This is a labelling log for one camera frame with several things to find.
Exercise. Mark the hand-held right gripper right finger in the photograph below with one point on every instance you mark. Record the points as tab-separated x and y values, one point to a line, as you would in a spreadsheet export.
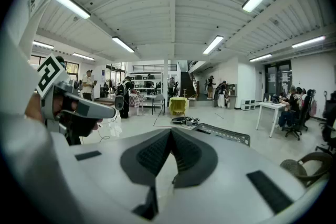
194	162

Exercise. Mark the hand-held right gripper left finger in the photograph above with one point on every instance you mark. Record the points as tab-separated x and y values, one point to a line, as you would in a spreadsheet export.
141	162

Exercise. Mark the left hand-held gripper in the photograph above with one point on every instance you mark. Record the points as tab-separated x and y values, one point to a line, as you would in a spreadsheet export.
50	76

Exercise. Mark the person's left forearm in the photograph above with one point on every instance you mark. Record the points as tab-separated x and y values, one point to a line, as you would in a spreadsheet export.
32	110

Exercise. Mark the person's left hand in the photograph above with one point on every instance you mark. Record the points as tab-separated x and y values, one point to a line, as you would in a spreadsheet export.
81	127

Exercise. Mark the black oval floor tray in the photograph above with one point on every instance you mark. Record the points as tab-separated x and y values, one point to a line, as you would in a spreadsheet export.
178	120

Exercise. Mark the white metal shelving unit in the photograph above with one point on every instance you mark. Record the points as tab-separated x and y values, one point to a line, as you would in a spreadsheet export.
144	84

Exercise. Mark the yellow cloth covered table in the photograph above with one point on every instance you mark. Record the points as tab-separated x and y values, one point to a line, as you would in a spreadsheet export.
178	103

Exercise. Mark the grey chair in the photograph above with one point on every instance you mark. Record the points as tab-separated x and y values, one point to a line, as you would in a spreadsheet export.
158	100

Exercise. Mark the light rattan chair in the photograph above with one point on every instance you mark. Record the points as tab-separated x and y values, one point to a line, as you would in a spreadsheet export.
193	99

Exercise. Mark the black mezzanine railing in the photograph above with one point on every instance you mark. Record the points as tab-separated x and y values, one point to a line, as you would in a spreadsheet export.
152	67

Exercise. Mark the wooden coat stand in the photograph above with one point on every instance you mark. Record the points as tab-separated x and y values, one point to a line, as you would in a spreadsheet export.
185	92

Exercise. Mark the wooden cabinet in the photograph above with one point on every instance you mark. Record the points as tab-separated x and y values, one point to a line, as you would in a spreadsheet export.
232	94

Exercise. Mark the white drawer unit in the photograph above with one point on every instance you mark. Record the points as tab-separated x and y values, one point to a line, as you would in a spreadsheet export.
248	105

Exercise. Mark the dark staircase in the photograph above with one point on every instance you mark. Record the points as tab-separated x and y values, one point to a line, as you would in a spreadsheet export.
187	84

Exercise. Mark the white table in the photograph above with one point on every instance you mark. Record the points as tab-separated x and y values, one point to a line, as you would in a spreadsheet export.
270	105

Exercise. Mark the dark glass door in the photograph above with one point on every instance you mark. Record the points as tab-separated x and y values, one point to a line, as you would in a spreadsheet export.
275	78

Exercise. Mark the black office chair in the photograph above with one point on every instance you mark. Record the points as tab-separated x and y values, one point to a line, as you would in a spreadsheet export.
302	115
329	123

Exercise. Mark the brown wicker chair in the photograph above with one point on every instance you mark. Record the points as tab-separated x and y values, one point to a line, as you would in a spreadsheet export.
315	158

